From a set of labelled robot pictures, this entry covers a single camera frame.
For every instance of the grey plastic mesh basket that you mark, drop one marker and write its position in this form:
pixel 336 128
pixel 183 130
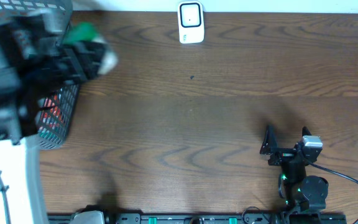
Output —
pixel 53 121

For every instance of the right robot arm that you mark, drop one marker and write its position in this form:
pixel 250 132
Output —
pixel 304 195

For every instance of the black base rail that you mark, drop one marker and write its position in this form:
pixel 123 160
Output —
pixel 249 217

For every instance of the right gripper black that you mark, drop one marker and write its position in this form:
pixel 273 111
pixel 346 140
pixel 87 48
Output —
pixel 270 146

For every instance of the green lid white jar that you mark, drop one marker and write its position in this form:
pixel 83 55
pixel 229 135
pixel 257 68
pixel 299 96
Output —
pixel 82 32

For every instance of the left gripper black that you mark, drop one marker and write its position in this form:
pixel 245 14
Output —
pixel 63 53

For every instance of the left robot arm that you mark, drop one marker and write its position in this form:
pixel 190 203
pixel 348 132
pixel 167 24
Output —
pixel 23 41

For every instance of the white barcode scanner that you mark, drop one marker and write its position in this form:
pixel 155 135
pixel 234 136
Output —
pixel 190 22

